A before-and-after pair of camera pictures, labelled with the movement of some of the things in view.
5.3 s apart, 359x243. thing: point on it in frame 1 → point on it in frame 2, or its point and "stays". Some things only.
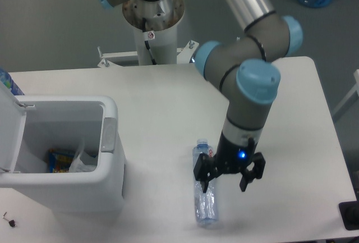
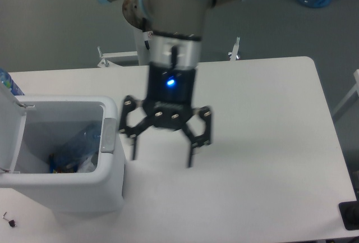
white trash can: [30, 125] stays
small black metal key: [11, 222] stays
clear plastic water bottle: [205, 202] → [69, 152]
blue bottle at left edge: [7, 79] stays
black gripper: [230, 158] → [169, 103]
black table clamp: [349, 212] stays
